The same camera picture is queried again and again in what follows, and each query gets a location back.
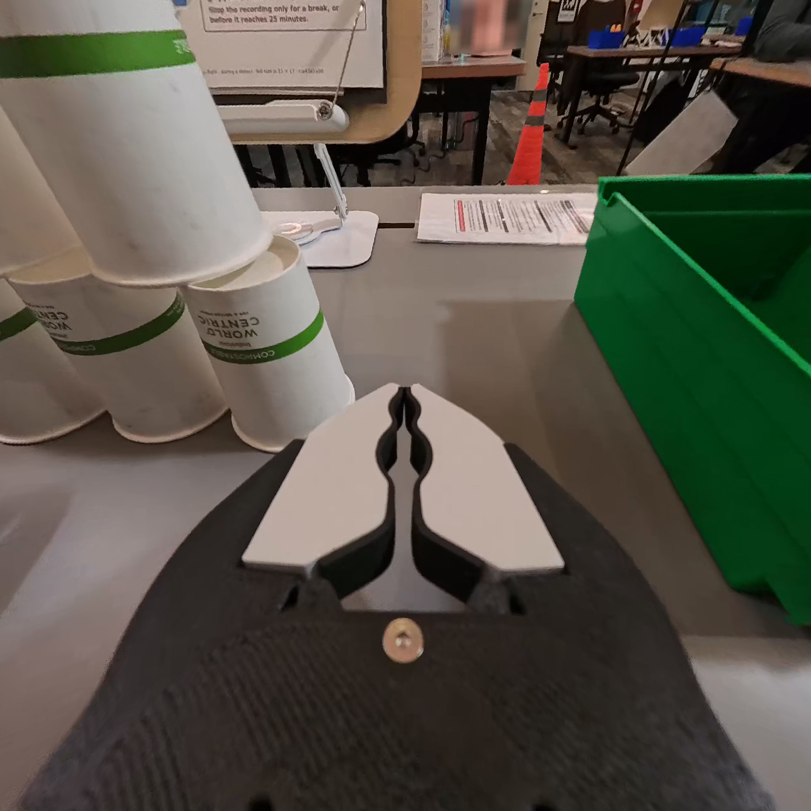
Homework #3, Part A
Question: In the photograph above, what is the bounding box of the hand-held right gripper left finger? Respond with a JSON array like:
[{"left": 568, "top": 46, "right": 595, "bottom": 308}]
[{"left": 241, "top": 382, "right": 406, "bottom": 601}]

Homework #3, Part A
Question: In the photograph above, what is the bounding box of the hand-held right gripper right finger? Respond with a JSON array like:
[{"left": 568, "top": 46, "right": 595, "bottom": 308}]
[{"left": 407, "top": 382, "right": 566, "bottom": 604}]

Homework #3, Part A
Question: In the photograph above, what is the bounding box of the green plastic bin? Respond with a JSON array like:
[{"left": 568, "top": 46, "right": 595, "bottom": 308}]
[{"left": 573, "top": 175, "right": 811, "bottom": 627}]

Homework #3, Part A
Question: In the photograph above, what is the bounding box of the grey desk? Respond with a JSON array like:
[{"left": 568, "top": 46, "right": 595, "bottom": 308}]
[{"left": 0, "top": 184, "right": 811, "bottom": 811}]

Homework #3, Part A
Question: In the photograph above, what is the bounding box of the laminated paper sheet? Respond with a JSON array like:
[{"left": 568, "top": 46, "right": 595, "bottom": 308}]
[{"left": 416, "top": 192, "right": 599, "bottom": 247}]

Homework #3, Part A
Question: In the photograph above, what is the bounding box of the orange traffic cone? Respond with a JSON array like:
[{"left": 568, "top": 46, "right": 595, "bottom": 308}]
[{"left": 507, "top": 62, "right": 551, "bottom": 186}]

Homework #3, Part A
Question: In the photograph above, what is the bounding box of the grey leaning board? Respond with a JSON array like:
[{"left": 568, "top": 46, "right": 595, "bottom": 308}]
[{"left": 624, "top": 89, "right": 739, "bottom": 177}]

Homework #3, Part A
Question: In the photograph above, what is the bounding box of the black office chair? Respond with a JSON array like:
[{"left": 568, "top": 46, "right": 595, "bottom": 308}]
[{"left": 570, "top": 56, "right": 642, "bottom": 137}]

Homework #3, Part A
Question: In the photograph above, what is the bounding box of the wooden background table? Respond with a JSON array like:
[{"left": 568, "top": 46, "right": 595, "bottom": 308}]
[{"left": 421, "top": 54, "right": 528, "bottom": 186}]

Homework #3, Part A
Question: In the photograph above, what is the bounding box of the printed instruction sheet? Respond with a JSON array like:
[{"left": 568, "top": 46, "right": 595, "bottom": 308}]
[{"left": 177, "top": 0, "right": 386, "bottom": 96}]

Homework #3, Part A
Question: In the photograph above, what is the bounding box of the white cardboard box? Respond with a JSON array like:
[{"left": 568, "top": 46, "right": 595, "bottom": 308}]
[{"left": 421, "top": 0, "right": 447, "bottom": 64}]

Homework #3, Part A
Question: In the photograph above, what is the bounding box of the dark work table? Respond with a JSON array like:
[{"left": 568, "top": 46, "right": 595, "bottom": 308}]
[{"left": 561, "top": 43, "right": 748, "bottom": 150}]

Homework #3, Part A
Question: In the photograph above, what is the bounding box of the wooden work table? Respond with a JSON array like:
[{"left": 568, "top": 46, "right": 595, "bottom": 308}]
[{"left": 710, "top": 56, "right": 811, "bottom": 90}]

